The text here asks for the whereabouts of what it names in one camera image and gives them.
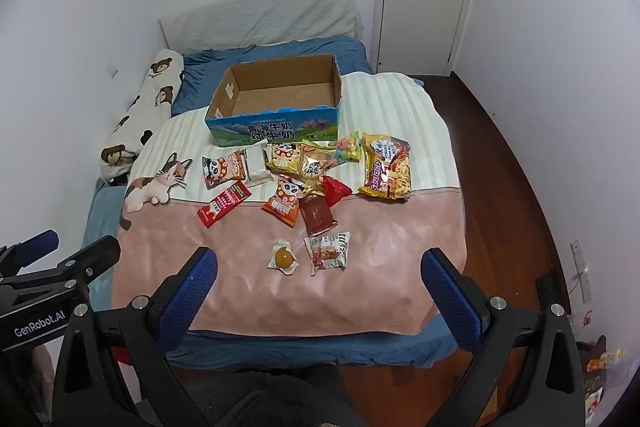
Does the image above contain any red triangular snack packet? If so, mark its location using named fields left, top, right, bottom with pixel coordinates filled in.
left=322, top=175, right=353, bottom=208

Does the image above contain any blue printed cardboard box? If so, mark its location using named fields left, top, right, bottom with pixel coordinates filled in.
left=204, top=53, right=344, bottom=148

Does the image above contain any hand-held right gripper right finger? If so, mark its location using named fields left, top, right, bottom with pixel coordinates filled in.
left=421, top=248, right=586, bottom=427

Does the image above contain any white nut bar packet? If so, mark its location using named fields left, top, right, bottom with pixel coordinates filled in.
left=304, top=231, right=352, bottom=277

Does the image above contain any long red snack packet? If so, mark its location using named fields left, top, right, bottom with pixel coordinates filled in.
left=196, top=180, right=252, bottom=229

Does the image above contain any pink striped cat printed blanket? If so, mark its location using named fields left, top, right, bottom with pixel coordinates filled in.
left=111, top=72, right=469, bottom=339

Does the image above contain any white bear print pillow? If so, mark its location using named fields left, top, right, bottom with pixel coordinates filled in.
left=99, top=48, right=185, bottom=182

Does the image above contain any white wall socket strip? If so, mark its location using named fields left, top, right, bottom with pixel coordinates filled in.
left=571, top=239, right=594, bottom=304

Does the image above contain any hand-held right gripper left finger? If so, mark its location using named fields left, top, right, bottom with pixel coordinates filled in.
left=52, top=247, right=219, bottom=427

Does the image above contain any dark grey clothing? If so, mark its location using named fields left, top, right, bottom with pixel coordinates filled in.
left=170, top=363, right=366, bottom=427

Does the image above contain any yellow instant noodle packet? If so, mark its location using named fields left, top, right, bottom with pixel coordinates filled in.
left=358, top=132, right=412, bottom=201

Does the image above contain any dark red sauce packet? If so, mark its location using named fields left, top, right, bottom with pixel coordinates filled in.
left=298, top=196, right=337, bottom=237

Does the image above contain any white snack packet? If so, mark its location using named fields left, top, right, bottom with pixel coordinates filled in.
left=244, top=144, right=274, bottom=187

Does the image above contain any yellow bread packet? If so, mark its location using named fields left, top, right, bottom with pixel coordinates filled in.
left=299, top=144, right=332, bottom=181

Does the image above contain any orange panda snack packet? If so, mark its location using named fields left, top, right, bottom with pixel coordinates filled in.
left=201, top=151, right=247, bottom=190
left=261, top=175, right=314, bottom=228

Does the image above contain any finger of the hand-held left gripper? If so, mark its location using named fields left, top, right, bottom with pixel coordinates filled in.
left=54, top=235, right=122, bottom=289
left=0, top=229, right=60, bottom=276

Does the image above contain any orange jelly snack packet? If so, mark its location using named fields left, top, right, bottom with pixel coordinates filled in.
left=266, top=240, right=300, bottom=277

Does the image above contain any blue pillow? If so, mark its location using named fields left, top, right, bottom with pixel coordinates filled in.
left=171, top=47, right=261, bottom=116

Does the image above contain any colourful candy bag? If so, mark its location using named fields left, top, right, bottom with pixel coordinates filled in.
left=327, top=131, right=362, bottom=166

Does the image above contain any grey headboard cushion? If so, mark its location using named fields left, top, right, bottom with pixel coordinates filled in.
left=159, top=0, right=365, bottom=53

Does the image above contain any yellow panda snack packet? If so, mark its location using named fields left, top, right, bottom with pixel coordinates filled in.
left=265, top=143, right=304, bottom=178

